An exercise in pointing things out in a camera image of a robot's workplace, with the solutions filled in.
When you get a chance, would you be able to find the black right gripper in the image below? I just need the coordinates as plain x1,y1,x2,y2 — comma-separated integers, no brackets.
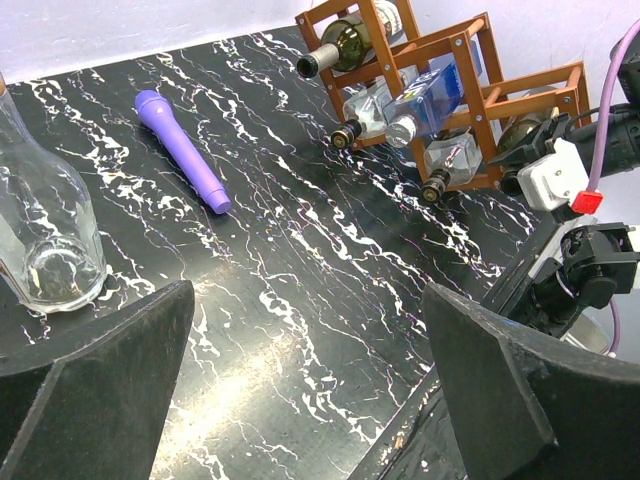
490,103,639,195

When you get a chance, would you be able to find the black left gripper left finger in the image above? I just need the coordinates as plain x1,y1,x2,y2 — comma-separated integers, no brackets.
1,281,194,479

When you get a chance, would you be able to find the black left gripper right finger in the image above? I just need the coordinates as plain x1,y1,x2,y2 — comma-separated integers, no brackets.
423,283,639,479

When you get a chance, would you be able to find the clear plastic bottle blue label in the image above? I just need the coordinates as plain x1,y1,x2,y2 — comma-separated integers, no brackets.
1,88,107,314

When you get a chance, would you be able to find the blue box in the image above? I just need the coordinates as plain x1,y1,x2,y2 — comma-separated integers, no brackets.
384,53,465,148

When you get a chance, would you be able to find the dark wine bottle silver cap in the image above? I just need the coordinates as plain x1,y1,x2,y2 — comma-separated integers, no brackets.
296,1,403,78

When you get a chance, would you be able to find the dark bottle brown label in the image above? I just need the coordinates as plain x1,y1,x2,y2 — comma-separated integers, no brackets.
497,106,560,154

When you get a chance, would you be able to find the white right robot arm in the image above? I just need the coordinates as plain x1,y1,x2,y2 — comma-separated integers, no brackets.
482,24,639,338

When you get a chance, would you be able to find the clear bottle gold cap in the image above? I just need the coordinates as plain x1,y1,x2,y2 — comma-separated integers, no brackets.
422,129,482,203

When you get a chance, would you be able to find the brown wooden wine rack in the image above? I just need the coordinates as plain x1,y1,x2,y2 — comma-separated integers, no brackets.
296,1,590,190

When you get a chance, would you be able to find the purple toy microphone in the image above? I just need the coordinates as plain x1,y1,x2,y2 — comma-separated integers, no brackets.
135,90,231,215

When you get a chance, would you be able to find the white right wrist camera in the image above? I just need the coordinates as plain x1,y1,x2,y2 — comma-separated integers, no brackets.
517,139,604,215

